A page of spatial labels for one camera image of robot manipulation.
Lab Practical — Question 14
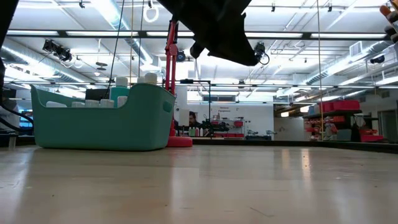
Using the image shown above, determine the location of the person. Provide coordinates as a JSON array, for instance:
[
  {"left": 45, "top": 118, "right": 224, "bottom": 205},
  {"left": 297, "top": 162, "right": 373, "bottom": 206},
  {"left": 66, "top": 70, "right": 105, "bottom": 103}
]
[
  {"left": 187, "top": 111, "right": 202, "bottom": 129},
  {"left": 0, "top": 98, "right": 20, "bottom": 133}
]

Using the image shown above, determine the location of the overhead frame light bar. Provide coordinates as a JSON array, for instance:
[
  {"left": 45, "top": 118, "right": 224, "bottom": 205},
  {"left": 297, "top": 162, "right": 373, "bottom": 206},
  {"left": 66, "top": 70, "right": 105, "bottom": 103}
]
[{"left": 6, "top": 29, "right": 389, "bottom": 40}]

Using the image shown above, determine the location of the black hanging camera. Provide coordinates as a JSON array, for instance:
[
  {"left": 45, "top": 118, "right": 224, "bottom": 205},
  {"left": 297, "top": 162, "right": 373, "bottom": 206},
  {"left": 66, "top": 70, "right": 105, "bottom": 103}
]
[{"left": 253, "top": 42, "right": 271, "bottom": 66}]

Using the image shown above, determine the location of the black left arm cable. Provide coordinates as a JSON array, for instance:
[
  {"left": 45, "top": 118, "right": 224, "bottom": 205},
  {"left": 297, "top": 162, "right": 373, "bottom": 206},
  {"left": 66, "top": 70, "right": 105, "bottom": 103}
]
[{"left": 0, "top": 104, "right": 34, "bottom": 133}]

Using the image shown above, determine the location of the shelf with red bins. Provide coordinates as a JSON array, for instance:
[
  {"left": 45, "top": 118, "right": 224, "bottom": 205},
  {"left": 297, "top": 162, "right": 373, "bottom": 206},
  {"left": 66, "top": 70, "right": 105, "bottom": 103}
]
[{"left": 303, "top": 98, "right": 387, "bottom": 143}]

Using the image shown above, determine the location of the low red storage shelf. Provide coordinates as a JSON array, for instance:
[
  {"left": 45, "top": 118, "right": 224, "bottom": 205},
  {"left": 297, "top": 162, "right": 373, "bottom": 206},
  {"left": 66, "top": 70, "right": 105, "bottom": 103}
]
[{"left": 212, "top": 119, "right": 246, "bottom": 139}]

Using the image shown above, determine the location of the small cobalt blue paint bottle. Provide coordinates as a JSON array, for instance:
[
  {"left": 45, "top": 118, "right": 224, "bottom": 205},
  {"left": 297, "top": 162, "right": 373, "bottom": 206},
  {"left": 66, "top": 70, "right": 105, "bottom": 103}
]
[{"left": 99, "top": 98, "right": 116, "bottom": 109}]

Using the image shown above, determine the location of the black hanging cable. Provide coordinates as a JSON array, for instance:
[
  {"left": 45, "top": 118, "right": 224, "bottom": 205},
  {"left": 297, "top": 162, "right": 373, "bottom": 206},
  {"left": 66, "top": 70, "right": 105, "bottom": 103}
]
[
  {"left": 138, "top": 0, "right": 146, "bottom": 77},
  {"left": 103, "top": 0, "right": 126, "bottom": 98}
]

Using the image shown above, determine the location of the black monitor screen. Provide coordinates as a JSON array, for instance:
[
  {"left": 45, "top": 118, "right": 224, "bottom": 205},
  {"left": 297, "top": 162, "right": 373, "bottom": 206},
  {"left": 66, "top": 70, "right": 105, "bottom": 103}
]
[{"left": 85, "top": 88, "right": 111, "bottom": 101}]

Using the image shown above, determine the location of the teal plastic caddy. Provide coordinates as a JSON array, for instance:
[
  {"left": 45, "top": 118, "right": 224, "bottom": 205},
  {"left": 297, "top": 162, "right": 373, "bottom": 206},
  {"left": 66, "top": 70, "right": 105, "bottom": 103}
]
[{"left": 30, "top": 82, "right": 177, "bottom": 152}]

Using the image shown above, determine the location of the white hanging ring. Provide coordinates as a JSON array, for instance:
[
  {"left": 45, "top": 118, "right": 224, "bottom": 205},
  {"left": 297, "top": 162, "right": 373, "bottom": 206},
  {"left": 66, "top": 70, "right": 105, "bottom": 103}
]
[{"left": 143, "top": 4, "right": 160, "bottom": 24}]

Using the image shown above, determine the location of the large yellow paint bottle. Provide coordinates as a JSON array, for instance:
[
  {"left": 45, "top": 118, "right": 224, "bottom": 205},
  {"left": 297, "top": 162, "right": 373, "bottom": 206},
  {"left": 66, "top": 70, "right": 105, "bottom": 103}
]
[{"left": 144, "top": 72, "right": 159, "bottom": 86}]

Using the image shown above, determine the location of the silver ventilation duct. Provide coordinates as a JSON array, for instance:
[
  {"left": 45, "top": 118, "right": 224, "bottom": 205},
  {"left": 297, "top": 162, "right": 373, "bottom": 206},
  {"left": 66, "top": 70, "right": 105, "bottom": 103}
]
[{"left": 306, "top": 41, "right": 396, "bottom": 86}]

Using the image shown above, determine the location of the black ceiling spotlight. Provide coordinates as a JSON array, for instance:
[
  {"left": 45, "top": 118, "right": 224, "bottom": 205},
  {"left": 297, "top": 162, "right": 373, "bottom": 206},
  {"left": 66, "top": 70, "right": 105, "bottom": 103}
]
[
  {"left": 42, "top": 39, "right": 73, "bottom": 62},
  {"left": 369, "top": 54, "right": 386, "bottom": 65}
]

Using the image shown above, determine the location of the red desk lamp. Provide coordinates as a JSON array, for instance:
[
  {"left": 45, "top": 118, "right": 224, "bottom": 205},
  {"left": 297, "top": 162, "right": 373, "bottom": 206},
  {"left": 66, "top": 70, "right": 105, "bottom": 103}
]
[{"left": 164, "top": 17, "right": 194, "bottom": 148}]

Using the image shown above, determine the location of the blue plastic cup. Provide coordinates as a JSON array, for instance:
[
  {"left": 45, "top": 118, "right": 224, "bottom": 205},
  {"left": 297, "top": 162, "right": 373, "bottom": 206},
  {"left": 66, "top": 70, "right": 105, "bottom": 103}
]
[{"left": 392, "top": 42, "right": 398, "bottom": 82}]

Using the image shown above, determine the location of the large turquoise paint bottle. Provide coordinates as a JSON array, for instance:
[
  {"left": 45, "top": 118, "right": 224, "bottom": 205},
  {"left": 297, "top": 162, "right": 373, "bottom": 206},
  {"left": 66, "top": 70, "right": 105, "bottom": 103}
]
[{"left": 109, "top": 77, "right": 131, "bottom": 108}]

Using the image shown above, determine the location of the small teal green paint bottle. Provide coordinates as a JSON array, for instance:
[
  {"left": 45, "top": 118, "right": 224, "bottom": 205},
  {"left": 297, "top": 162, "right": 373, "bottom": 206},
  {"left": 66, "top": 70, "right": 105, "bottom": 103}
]
[{"left": 45, "top": 101, "right": 68, "bottom": 109}]

